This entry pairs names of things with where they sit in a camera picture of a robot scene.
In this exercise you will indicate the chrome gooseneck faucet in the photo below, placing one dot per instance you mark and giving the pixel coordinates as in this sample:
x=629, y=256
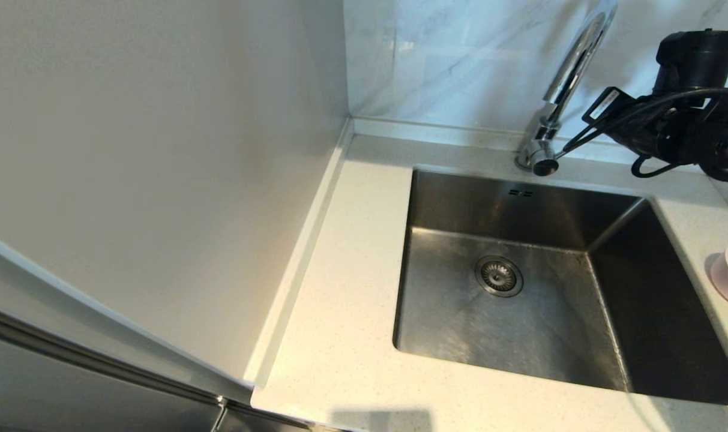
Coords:
x=577, y=60

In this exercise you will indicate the white grey appliance door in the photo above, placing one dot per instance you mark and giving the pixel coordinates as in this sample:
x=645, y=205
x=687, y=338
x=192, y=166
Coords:
x=51, y=384

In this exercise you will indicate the round metal drain strainer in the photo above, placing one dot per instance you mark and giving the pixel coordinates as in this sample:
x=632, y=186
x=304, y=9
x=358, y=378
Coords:
x=499, y=276

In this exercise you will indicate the stainless steel sink basin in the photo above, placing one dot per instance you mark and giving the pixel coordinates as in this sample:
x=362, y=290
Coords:
x=544, y=336

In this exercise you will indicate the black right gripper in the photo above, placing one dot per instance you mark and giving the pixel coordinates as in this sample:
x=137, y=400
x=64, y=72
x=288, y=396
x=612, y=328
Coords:
x=637, y=123

